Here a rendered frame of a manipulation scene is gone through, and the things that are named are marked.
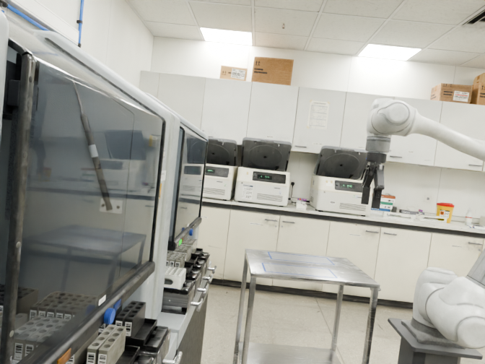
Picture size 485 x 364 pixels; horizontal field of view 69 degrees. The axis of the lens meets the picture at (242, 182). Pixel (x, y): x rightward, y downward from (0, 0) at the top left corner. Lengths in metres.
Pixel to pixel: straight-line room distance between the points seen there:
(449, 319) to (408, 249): 2.65
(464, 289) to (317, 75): 3.39
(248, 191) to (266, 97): 1.07
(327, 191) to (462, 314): 2.50
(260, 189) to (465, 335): 2.60
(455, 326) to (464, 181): 3.61
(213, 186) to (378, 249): 1.79
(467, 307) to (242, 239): 2.62
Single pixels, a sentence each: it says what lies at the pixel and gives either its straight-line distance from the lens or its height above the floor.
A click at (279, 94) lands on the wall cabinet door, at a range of 3.99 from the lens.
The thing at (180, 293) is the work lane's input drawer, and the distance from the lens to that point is 1.38.
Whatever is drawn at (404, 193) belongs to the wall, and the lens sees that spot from 4.60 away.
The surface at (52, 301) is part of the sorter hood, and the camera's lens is 0.60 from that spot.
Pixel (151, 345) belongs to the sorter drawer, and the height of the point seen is 0.82.
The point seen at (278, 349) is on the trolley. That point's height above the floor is 0.28.
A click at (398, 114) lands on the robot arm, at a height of 1.52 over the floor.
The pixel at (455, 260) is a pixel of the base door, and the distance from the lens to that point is 4.25.
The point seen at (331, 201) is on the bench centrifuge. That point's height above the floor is 1.01.
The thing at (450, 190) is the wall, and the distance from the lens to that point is 4.83.
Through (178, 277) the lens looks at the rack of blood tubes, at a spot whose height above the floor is 0.86.
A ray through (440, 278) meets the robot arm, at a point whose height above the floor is 0.95.
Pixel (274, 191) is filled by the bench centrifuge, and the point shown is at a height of 1.06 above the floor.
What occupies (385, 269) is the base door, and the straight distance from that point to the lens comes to 3.99.
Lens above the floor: 1.30
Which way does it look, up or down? 3 degrees down
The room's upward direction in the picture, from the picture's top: 6 degrees clockwise
